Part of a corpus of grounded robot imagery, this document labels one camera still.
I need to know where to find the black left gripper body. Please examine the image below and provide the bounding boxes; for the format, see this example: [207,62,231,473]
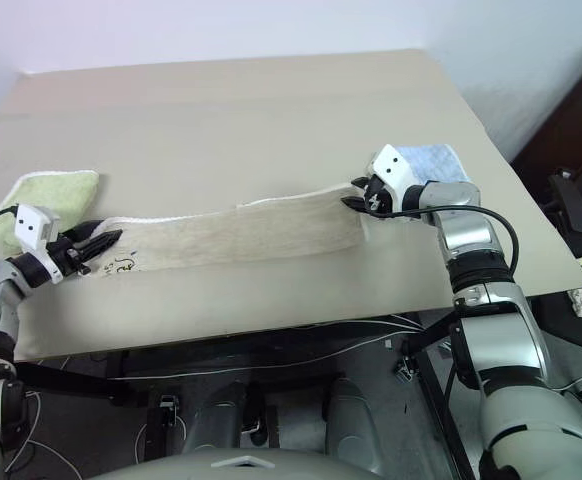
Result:
[52,231,96,277]

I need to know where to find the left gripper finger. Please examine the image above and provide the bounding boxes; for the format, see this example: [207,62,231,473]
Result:
[70,218,106,242]
[77,227,125,260]

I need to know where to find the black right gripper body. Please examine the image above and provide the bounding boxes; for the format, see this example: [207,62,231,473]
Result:
[363,174,398,217]

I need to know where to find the cream towel with embroidery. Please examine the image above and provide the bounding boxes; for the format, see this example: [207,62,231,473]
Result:
[90,183,373,277]

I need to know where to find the folded light green towel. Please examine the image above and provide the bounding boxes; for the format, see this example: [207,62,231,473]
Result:
[0,170,101,255]

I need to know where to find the folded light blue towel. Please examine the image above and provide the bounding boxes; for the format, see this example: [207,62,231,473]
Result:
[394,143,472,186]

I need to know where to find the black angled plastic part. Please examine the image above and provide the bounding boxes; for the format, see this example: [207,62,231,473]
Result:
[547,169,582,237]

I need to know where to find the dark wooden furniture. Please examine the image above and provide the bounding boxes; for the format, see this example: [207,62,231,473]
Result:
[509,47,582,262]

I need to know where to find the dark grey rounded shape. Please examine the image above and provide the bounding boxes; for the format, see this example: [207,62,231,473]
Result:
[183,378,250,454]
[323,375,390,474]

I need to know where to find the grey robot torso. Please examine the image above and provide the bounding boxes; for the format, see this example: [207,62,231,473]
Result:
[83,443,377,480]

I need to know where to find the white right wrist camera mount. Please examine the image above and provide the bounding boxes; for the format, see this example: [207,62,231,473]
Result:
[369,144,425,211]

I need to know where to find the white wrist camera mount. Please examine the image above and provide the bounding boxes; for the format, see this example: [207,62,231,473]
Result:
[369,144,425,211]
[13,202,66,286]

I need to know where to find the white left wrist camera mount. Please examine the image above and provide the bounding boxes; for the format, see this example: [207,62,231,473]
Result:
[13,202,66,286]

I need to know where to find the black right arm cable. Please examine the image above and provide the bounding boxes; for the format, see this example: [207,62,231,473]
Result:
[363,205,519,287]

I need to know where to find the black table frame crossbar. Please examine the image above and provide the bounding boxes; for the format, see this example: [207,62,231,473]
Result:
[14,357,350,404]

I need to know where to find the thin white cable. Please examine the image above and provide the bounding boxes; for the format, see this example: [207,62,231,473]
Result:
[105,314,452,385]

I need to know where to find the black table frame strut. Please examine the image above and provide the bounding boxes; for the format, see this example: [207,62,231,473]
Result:
[403,299,475,480]

